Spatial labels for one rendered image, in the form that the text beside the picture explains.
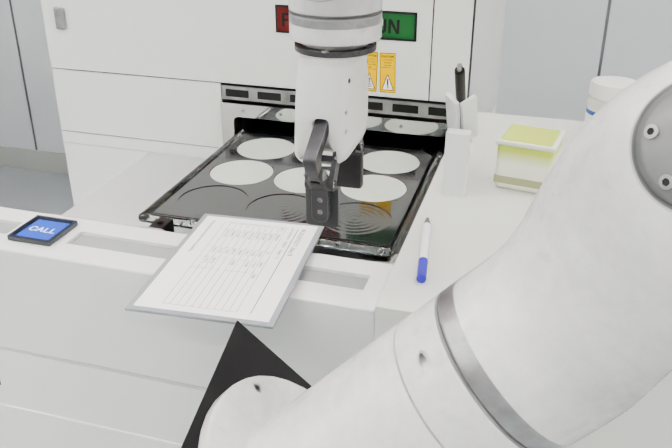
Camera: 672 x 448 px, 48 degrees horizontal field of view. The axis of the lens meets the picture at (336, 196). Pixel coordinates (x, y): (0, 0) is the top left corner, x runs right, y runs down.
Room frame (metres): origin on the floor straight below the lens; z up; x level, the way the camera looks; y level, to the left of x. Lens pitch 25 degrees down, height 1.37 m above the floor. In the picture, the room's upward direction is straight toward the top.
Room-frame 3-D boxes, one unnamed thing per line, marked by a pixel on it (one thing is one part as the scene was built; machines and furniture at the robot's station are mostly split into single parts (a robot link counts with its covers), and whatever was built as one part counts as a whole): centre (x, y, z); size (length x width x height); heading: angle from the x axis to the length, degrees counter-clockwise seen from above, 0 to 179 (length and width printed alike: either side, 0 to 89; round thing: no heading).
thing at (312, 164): (0.64, 0.01, 1.13); 0.08 x 0.01 x 0.06; 164
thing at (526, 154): (0.91, -0.25, 1.00); 0.07 x 0.07 x 0.07; 65
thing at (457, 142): (0.89, -0.16, 1.03); 0.06 x 0.04 x 0.13; 163
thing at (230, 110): (1.28, 0.00, 0.89); 0.44 x 0.02 x 0.10; 73
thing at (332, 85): (0.68, 0.00, 1.16); 0.10 x 0.07 x 0.11; 164
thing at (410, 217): (1.02, -0.13, 0.90); 0.37 x 0.01 x 0.01; 163
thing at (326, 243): (0.90, 0.10, 0.90); 0.38 x 0.01 x 0.01; 73
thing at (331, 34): (0.68, 0.00, 1.22); 0.09 x 0.08 x 0.03; 164
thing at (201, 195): (1.07, 0.05, 0.90); 0.34 x 0.34 x 0.01; 74
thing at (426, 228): (0.73, -0.10, 0.97); 0.14 x 0.01 x 0.01; 171
